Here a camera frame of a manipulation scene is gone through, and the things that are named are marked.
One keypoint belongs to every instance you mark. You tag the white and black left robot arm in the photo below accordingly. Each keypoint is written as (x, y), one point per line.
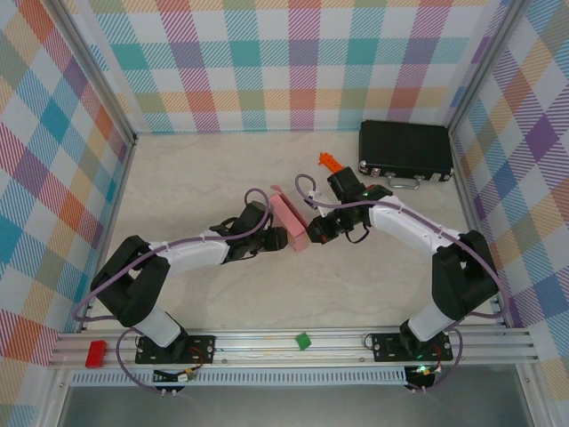
(133, 284)

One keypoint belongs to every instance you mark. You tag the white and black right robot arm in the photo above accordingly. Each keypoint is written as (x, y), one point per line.
(462, 284)

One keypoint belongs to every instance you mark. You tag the orange plastic toy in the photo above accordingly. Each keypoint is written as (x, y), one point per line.
(328, 161)

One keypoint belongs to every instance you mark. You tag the small green block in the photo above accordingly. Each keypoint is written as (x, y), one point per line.
(303, 341)

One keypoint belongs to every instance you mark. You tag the black carrying case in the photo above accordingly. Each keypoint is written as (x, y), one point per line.
(404, 149)

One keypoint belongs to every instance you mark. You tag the grey metal panel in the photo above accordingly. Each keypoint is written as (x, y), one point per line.
(289, 407)

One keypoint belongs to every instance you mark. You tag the red toy brick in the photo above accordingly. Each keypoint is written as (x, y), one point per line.
(96, 354)

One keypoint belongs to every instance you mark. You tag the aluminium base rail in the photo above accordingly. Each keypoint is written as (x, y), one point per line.
(266, 351)

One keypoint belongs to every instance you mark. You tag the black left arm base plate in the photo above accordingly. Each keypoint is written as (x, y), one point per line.
(200, 349)

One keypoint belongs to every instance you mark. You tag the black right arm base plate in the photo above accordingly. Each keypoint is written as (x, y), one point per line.
(387, 347)

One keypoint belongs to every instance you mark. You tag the aluminium side rail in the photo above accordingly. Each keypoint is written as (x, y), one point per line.
(109, 213)
(478, 213)

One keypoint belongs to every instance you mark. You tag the aluminium frame post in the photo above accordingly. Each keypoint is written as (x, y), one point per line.
(95, 73)
(484, 66)

